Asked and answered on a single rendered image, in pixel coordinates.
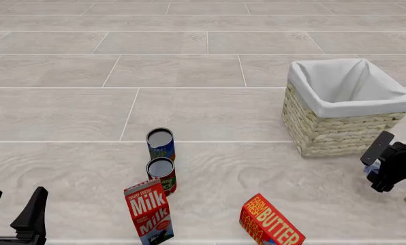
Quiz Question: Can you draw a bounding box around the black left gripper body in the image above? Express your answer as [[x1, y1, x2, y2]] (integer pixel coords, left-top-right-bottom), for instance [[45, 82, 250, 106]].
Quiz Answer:
[[0, 233, 48, 245]]

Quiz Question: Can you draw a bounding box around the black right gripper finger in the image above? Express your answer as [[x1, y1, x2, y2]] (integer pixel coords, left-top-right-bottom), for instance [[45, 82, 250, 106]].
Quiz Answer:
[[366, 171, 401, 194]]

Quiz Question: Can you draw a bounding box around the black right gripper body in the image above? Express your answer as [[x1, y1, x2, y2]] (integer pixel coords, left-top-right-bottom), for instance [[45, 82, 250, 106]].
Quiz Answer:
[[378, 139, 406, 185]]

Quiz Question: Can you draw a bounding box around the blue and white cream cheese box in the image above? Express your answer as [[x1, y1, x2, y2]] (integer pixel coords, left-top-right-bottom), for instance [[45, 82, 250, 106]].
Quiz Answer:
[[362, 158, 382, 178]]

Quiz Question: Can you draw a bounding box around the woven wicker basket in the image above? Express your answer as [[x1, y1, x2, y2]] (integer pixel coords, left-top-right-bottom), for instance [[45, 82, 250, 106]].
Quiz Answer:
[[281, 81, 406, 159]]

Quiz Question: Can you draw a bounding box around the white cloth basket liner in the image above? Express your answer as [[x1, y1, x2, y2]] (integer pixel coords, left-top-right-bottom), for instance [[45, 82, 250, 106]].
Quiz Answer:
[[287, 57, 406, 119]]

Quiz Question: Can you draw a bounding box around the red and white milk carton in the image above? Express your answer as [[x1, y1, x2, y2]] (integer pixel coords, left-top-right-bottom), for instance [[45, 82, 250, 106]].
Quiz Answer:
[[123, 178, 175, 245]]

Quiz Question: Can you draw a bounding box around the red and yellow butter box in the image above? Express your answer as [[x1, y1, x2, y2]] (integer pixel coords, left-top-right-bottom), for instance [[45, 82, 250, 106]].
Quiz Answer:
[[238, 193, 307, 245]]

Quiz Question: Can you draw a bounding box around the red tomato sauce tin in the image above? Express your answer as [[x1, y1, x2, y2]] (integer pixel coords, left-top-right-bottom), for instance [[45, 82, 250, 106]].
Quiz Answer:
[[146, 157, 177, 197]]

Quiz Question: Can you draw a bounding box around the blue soup tin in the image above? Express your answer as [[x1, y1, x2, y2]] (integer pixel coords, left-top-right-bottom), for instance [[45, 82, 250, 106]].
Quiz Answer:
[[145, 127, 176, 162]]

